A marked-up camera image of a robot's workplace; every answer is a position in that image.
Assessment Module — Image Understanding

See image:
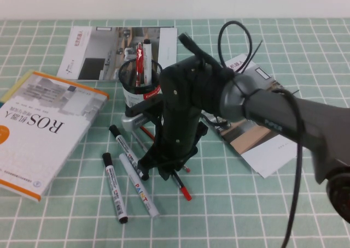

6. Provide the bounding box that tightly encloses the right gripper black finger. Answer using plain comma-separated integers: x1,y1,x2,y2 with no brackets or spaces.
160,164,178,182
138,157,150,181

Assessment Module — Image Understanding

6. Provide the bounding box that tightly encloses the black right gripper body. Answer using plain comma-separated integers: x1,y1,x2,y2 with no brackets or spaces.
144,55,224,170

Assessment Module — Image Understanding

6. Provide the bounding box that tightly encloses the black pen with red cap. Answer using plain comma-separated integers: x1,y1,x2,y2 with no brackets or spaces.
172,171,193,202

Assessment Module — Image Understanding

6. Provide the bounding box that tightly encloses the clear plastic pen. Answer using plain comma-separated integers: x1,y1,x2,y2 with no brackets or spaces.
131,132,150,152

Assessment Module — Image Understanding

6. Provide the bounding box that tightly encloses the black mesh pen holder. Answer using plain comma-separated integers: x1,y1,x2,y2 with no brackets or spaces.
118,58,164,117

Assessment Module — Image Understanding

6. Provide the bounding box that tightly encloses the red white ballpoint pen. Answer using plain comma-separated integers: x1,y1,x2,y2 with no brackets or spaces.
135,47,144,87

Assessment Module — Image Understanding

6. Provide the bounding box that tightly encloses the white paint marker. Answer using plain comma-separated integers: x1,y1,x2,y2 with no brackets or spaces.
118,152,161,219

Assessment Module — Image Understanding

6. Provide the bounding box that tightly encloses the white black-capped marker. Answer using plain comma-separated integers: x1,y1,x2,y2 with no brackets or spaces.
142,39,153,86
102,152,129,225
108,124,150,181

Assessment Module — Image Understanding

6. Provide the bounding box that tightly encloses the red pencil with eraser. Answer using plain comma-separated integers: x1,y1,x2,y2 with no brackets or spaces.
139,125,191,173

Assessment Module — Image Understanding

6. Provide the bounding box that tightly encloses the green checked tablecloth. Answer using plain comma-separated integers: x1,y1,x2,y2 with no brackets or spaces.
0,18,350,248

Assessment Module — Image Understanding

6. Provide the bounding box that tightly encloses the black zip tie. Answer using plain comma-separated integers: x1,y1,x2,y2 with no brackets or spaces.
240,39,264,76

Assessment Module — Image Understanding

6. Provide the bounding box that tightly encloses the white photo brochure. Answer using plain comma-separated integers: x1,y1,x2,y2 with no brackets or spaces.
240,155,276,179
56,26,178,82
203,53,300,175

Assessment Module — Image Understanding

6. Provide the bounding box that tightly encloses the white orange ROS book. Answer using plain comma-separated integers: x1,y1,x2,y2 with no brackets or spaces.
0,70,110,202

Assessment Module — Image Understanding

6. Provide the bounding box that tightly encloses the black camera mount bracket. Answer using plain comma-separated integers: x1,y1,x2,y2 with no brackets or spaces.
125,96,165,117

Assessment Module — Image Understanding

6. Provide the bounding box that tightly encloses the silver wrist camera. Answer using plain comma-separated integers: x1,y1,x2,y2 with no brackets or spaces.
121,111,155,133

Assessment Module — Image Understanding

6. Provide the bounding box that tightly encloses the black sleeved cable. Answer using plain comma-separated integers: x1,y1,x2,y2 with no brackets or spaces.
177,32,236,79

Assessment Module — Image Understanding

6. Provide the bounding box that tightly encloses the thin black looped cable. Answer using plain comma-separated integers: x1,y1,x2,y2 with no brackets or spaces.
218,20,254,74

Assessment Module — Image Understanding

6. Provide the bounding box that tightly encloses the long black cable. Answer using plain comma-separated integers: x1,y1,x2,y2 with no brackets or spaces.
270,88,306,248

